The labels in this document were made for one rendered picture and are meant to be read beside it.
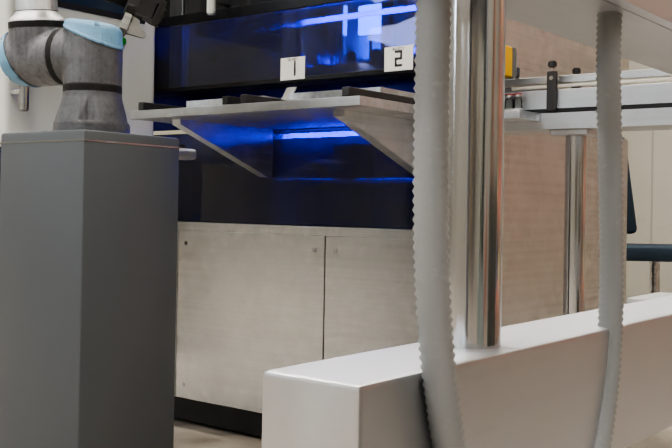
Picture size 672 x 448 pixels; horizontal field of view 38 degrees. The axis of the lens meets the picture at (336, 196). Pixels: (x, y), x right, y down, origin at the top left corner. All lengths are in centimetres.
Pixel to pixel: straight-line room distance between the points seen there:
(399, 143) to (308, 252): 48
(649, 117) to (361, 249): 76
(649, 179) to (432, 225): 518
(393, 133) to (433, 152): 159
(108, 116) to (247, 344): 98
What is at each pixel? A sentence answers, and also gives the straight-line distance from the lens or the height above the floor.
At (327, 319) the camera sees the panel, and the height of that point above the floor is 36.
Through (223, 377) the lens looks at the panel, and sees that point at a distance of 279.
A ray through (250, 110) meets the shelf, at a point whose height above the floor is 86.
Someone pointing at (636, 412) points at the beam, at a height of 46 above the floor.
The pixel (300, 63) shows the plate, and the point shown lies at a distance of 260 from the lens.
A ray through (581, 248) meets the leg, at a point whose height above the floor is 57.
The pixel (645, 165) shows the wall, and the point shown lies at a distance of 579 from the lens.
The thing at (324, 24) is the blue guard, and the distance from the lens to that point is 257.
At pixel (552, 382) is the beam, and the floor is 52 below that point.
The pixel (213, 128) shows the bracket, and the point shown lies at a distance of 248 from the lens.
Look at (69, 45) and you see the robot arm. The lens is 201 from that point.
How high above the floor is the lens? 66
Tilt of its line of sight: 1 degrees up
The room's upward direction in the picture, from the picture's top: 1 degrees clockwise
